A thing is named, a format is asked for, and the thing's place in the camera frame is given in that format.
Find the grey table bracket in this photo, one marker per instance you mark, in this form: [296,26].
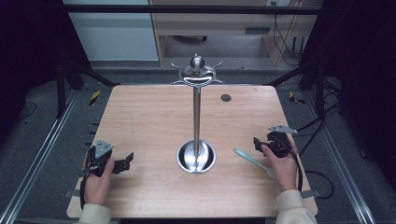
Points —
[311,193]
[71,193]

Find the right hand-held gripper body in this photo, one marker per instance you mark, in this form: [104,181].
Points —
[278,144]

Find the light wooden desk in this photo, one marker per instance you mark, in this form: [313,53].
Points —
[214,23]

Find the teal spatula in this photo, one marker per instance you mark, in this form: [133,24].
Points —
[249,158]

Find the person's right hand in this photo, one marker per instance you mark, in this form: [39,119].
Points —
[283,169]

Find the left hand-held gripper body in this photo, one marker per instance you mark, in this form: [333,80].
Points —
[101,151]

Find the dark round table grommet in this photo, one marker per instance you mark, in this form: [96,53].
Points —
[226,98]

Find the white cabinet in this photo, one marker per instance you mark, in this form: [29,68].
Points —
[115,37]

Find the dark curtain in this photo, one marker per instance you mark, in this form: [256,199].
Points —
[28,46]
[364,62]

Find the aluminium floor rail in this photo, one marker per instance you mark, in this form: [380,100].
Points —
[342,161]
[40,152]

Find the black horizontal frame bar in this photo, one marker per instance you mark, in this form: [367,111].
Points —
[186,9]

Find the metal utensil stand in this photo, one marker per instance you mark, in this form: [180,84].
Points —
[196,124]

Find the yellow black tape strip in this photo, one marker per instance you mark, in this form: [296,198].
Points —
[292,98]
[95,97]

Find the black frame strut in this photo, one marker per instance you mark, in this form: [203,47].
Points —
[90,74]
[292,74]

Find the person's left hand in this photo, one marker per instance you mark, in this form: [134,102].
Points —
[98,186]

